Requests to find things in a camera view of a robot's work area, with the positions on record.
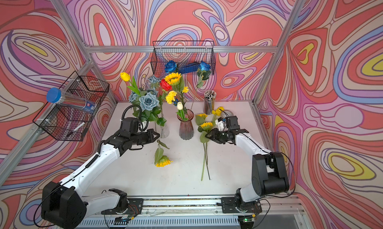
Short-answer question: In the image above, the blue capped pencil tube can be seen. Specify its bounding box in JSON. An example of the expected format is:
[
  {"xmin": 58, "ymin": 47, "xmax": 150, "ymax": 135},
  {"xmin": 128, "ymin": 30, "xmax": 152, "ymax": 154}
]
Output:
[{"xmin": 46, "ymin": 88, "xmax": 96, "ymax": 114}]

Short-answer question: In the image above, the black wire basket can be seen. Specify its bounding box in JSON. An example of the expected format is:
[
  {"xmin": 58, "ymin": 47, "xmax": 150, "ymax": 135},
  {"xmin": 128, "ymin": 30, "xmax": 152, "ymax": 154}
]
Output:
[
  {"xmin": 151, "ymin": 39, "xmax": 216, "ymax": 78},
  {"xmin": 33, "ymin": 72, "xmax": 109, "ymax": 141}
]

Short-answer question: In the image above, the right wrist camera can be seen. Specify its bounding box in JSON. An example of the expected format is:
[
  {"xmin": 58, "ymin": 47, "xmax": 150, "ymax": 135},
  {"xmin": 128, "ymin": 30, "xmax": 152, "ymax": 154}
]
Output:
[{"xmin": 215, "ymin": 117, "xmax": 226, "ymax": 131}]

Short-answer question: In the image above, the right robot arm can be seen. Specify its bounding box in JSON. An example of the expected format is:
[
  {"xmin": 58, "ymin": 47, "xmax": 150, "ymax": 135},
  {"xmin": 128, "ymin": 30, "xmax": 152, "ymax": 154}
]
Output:
[{"xmin": 203, "ymin": 116, "xmax": 290, "ymax": 214}]

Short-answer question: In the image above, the back black wire basket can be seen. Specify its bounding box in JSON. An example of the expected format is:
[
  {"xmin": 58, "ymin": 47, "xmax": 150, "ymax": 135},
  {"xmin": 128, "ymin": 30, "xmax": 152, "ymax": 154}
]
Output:
[{"xmin": 151, "ymin": 39, "xmax": 216, "ymax": 78}]

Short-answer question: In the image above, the left black wire basket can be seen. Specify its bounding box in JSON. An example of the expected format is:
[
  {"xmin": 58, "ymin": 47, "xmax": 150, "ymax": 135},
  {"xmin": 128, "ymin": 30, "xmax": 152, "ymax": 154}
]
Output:
[{"xmin": 33, "ymin": 72, "xmax": 109, "ymax": 141}]

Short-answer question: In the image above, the yellow rose spray stem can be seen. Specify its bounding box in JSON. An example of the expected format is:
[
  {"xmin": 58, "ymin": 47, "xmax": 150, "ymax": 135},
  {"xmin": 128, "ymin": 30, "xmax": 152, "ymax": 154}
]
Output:
[{"xmin": 195, "ymin": 106, "xmax": 225, "ymax": 182}]

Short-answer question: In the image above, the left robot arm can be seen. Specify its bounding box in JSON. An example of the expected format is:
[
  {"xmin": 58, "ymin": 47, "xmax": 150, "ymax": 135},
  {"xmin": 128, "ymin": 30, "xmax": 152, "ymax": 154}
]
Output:
[{"xmin": 40, "ymin": 118, "xmax": 160, "ymax": 229}]

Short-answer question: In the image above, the blue object in basket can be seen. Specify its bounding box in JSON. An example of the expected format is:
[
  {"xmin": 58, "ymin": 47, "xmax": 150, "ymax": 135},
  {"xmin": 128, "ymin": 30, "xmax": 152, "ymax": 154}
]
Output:
[{"xmin": 178, "ymin": 62, "xmax": 200, "ymax": 74}]

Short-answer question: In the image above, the clear textured glass vase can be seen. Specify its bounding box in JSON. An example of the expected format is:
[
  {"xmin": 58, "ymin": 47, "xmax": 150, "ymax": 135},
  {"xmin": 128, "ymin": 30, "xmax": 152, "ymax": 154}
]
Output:
[{"xmin": 159, "ymin": 122, "xmax": 170, "ymax": 139}]

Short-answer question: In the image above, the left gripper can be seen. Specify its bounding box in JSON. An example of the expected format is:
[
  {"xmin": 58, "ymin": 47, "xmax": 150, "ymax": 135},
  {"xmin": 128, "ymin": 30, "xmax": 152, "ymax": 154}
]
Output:
[{"xmin": 130, "ymin": 129, "xmax": 161, "ymax": 146}]

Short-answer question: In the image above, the red rose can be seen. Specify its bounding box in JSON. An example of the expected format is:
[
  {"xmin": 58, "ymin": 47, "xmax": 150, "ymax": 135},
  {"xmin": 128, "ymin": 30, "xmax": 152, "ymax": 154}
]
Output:
[{"xmin": 160, "ymin": 79, "xmax": 173, "ymax": 92}]

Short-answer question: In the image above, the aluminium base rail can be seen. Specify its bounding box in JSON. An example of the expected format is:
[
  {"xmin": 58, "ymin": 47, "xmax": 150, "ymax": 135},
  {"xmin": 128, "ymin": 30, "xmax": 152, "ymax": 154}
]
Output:
[{"xmin": 77, "ymin": 195, "xmax": 311, "ymax": 229}]

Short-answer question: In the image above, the white marker pen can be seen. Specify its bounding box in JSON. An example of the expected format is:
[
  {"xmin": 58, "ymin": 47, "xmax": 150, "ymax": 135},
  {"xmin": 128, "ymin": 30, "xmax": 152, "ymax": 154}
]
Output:
[{"xmin": 66, "ymin": 122, "xmax": 85, "ymax": 137}]

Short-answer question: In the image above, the grey tape roll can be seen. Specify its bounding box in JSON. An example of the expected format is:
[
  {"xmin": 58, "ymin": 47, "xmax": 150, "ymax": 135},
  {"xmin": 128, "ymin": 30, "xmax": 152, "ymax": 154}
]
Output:
[{"xmin": 221, "ymin": 110, "xmax": 234, "ymax": 118}]

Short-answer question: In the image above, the grey blue rose bunch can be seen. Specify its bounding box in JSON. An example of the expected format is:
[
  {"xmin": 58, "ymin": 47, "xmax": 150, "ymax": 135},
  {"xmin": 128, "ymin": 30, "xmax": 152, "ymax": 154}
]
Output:
[{"xmin": 128, "ymin": 75, "xmax": 166, "ymax": 127}]

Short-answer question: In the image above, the white tulip bud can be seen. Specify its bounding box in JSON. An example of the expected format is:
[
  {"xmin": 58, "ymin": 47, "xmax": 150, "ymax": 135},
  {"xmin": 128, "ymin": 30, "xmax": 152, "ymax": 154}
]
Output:
[{"xmin": 177, "ymin": 101, "xmax": 185, "ymax": 120}]

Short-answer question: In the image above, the ribbed pink grey vase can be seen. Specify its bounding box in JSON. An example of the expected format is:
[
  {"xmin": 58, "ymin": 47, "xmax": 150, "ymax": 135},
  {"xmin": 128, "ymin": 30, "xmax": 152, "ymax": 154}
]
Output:
[{"xmin": 177, "ymin": 109, "xmax": 194, "ymax": 140}]

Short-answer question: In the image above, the yellow sunflower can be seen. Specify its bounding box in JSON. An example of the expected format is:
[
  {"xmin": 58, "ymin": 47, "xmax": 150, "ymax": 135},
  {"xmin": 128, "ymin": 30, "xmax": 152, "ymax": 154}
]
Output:
[{"xmin": 154, "ymin": 139, "xmax": 173, "ymax": 168}]

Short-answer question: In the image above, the left blue rose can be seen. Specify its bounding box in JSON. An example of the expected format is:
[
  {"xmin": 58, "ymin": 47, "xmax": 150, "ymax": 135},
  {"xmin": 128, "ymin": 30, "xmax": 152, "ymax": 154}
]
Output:
[{"xmin": 164, "ymin": 60, "xmax": 178, "ymax": 74}]

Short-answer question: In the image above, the yellow tulip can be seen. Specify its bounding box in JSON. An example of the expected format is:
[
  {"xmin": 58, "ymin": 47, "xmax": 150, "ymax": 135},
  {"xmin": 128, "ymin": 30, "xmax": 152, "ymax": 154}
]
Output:
[{"xmin": 120, "ymin": 72, "xmax": 141, "ymax": 96}]

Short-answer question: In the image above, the right blue rose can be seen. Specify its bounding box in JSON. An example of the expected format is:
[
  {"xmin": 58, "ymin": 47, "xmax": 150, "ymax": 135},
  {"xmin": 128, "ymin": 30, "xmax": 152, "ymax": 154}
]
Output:
[{"xmin": 196, "ymin": 61, "xmax": 211, "ymax": 88}]

